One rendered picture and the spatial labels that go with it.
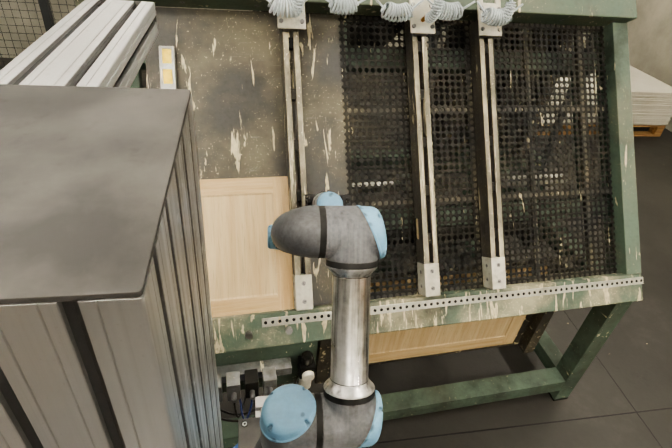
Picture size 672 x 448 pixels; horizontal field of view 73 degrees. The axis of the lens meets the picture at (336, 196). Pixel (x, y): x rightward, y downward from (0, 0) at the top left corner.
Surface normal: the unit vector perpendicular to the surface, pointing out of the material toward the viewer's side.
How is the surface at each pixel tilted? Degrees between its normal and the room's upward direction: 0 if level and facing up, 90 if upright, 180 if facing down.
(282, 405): 7
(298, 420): 7
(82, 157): 0
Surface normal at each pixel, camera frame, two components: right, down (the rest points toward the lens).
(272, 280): 0.23, -0.02
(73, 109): 0.10, -0.82
